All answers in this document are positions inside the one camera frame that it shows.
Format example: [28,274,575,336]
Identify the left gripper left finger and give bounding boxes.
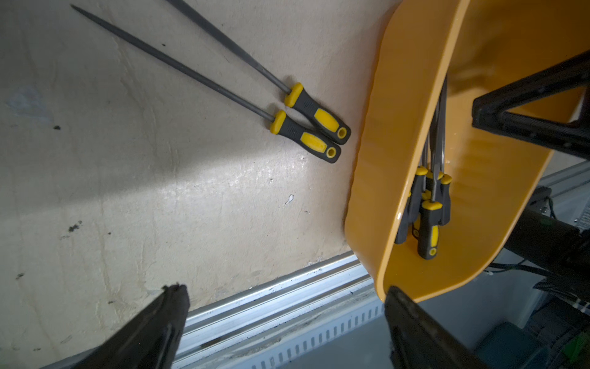
[75,284,190,368]

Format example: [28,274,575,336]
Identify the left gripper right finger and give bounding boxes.
[384,286,487,368]

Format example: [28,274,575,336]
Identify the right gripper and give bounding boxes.
[472,51,589,160]

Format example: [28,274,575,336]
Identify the yellow plastic storage tray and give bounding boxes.
[345,1,589,302]

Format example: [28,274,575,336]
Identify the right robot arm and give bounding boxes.
[472,52,589,301]

